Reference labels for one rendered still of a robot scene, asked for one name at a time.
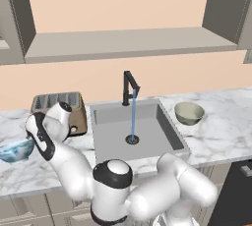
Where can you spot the grey sink basin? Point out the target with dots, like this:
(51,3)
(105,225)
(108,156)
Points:
(111,128)

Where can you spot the blue water stream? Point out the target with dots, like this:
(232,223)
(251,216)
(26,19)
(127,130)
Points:
(133,118)

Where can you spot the grey wall cupboard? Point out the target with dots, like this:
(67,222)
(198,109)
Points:
(13,17)
(226,4)

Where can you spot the black dishwasher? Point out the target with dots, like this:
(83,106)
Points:
(231,200)

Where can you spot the black tap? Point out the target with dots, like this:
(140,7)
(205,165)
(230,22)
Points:
(126,85)

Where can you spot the grey-green bowl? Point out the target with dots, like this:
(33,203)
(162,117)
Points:
(188,113)

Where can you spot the grey window sill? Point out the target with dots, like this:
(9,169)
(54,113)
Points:
(124,43)

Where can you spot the blue patterned bowl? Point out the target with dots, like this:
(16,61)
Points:
(14,153)

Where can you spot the black sink drain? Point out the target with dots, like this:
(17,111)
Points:
(128,140)

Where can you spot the beige base cupboard door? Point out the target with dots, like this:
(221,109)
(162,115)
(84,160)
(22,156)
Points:
(216,177)
(62,212)
(21,212)

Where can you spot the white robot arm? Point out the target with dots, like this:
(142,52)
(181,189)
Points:
(75,174)

